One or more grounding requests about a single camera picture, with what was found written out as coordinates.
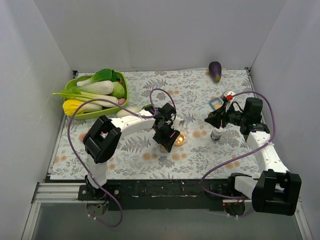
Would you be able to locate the long white celery cabbage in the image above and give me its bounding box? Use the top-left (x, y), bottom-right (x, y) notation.
top-left (53, 90), bottom-right (118, 108)

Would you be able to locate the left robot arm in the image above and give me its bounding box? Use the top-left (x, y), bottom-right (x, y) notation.
top-left (83, 103), bottom-right (180, 200)

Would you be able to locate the white radish with leaf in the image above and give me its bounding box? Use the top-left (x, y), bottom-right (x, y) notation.
top-left (116, 107), bottom-right (141, 118)

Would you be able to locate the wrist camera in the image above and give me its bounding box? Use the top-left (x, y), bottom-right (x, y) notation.
top-left (220, 90), bottom-right (235, 104)
top-left (174, 117), bottom-right (185, 127)

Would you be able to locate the purple cable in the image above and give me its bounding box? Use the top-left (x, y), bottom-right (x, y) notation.
top-left (67, 88), bottom-right (177, 228)
top-left (199, 91), bottom-right (277, 201)

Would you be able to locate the yellow napa cabbage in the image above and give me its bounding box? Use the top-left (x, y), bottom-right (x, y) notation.
top-left (62, 99), bottom-right (103, 116)

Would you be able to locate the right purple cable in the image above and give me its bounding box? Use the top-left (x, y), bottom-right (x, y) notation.
top-left (199, 91), bottom-right (277, 201)

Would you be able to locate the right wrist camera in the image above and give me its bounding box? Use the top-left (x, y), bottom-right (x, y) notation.
top-left (220, 90), bottom-right (235, 104)

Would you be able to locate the clear bottle of yellow pills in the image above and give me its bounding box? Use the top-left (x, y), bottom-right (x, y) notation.
top-left (159, 144), bottom-right (167, 153)

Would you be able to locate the green round cabbage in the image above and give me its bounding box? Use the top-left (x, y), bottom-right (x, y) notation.
top-left (110, 82), bottom-right (125, 99)

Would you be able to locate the white cap pill bottle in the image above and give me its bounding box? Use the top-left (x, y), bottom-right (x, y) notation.
top-left (210, 127), bottom-right (224, 141)

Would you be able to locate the floral table mat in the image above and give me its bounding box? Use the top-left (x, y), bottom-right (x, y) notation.
top-left (49, 69), bottom-right (273, 180)

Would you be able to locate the pink sweet potato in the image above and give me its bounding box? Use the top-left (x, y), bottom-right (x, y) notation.
top-left (118, 98), bottom-right (126, 105)

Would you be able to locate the orange round pill case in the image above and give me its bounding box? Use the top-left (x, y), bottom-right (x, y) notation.
top-left (174, 134), bottom-right (186, 146)

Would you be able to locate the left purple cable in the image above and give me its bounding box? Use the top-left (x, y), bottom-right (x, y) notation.
top-left (67, 88), bottom-right (177, 228)

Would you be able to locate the purple eggplant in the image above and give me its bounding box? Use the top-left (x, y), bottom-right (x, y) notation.
top-left (208, 61), bottom-right (222, 83)

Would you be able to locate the blue rectangular pill box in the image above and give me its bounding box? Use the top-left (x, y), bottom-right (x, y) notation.
top-left (209, 97), bottom-right (224, 111)

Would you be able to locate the green vegetable basket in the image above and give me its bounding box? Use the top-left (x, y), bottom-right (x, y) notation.
top-left (64, 71), bottom-right (129, 121)

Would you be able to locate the white bok choy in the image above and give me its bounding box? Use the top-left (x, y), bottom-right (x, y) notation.
top-left (69, 68), bottom-right (117, 95)

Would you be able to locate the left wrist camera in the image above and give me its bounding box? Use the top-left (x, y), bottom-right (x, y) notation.
top-left (174, 117), bottom-right (185, 127)

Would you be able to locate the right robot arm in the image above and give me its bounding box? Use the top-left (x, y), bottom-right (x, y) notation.
top-left (204, 95), bottom-right (302, 216)

